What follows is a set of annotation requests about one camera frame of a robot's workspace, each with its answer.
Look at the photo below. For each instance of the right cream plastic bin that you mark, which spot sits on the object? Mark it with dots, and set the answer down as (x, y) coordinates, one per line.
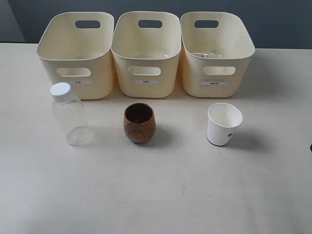
(217, 50)

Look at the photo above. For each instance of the clear bottle white cap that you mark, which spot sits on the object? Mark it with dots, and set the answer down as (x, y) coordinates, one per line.
(69, 111)

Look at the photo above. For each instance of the left cream plastic bin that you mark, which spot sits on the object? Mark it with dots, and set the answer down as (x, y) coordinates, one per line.
(75, 48)

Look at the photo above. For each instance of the cream plastic bin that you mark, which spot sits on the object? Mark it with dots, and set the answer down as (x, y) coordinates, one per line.
(146, 47)
(75, 48)
(217, 50)

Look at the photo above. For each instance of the brown wooden cup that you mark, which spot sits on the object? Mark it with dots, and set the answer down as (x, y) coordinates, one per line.
(139, 122)

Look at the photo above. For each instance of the middle cream plastic bin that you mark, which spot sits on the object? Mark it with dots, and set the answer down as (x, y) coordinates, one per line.
(146, 47)

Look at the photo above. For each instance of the white paper cup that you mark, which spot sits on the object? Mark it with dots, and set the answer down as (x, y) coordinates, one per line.
(223, 120)

